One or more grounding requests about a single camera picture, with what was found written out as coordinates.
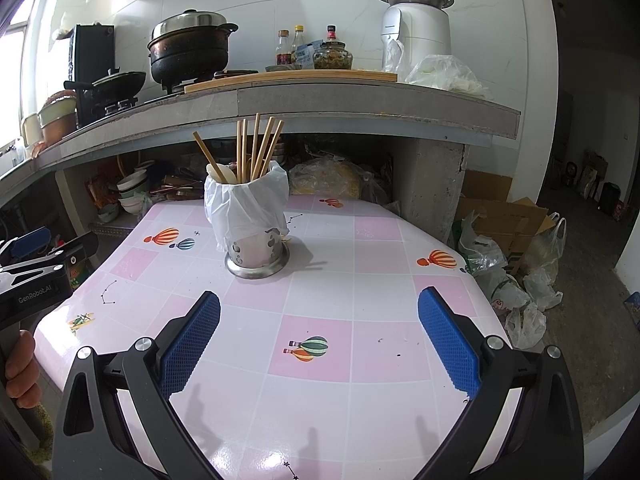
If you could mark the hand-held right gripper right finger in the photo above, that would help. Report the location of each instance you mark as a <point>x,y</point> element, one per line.
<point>447,340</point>

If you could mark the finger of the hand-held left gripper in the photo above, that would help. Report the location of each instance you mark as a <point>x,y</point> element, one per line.
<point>30,245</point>
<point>77,252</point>

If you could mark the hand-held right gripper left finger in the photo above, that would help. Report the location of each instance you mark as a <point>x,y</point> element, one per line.
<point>192,340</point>

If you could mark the steel utensil holder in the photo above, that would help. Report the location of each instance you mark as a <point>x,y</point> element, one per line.
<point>255,257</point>

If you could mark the cream round plastic spoon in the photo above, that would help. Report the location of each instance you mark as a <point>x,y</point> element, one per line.
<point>214,170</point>

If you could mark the white shell-shaped plastic spoon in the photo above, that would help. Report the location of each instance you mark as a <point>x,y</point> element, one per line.
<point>229,176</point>

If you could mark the bunch of wooden chopsticks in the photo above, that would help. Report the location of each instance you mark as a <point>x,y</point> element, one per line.
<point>255,145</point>

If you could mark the person's left hand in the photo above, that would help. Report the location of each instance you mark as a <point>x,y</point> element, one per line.
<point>22,370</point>

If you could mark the red plastic bag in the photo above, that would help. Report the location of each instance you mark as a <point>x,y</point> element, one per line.
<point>100,191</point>

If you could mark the stack of white bowls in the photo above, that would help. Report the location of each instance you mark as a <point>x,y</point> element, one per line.
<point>132,190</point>

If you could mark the white cup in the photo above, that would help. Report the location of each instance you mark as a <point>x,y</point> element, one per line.
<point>30,130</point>

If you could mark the cardboard box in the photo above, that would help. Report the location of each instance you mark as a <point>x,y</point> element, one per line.
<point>505,220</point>

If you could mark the yellowish plastic bag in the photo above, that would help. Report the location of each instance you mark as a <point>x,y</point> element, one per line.
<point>547,250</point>

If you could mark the cream pot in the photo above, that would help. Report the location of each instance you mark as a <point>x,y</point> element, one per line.
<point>57,112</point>

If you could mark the gas stove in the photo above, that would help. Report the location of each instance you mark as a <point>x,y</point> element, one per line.
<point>150,97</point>

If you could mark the black wok with lid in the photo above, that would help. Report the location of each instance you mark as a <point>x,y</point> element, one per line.
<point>117,82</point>

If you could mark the blue printed box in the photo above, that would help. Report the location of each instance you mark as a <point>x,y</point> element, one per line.
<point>632,310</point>

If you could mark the black panel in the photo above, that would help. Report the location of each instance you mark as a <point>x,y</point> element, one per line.
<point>92,55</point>

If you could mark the bag of yellow food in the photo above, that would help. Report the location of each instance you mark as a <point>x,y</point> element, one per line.
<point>325,177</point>

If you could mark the black bin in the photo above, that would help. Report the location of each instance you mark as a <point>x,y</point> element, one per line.
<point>608,200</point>

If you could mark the black pot with steel lid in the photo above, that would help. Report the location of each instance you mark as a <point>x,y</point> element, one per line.
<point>192,55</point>

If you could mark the large clear plastic bag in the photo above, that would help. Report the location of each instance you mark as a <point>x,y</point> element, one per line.
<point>445,75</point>

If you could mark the small green bowl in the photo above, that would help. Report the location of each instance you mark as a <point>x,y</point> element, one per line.
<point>282,67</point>

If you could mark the wooden cutting board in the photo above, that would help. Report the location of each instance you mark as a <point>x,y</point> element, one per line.
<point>300,80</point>

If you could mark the small clear plastic bag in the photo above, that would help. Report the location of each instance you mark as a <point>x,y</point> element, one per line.
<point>395,57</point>

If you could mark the clear bottle with red label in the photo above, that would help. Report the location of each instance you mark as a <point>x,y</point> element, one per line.
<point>283,49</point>

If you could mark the blue packet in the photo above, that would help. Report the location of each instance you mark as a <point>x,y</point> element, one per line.
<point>305,54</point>

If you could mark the glass jar of pickles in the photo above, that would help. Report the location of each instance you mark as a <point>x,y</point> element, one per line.
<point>334,56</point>

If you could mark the white kitchen appliance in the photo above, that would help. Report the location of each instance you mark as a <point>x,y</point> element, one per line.
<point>422,35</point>

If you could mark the yellow-capped bottle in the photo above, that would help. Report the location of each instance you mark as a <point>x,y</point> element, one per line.
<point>298,40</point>

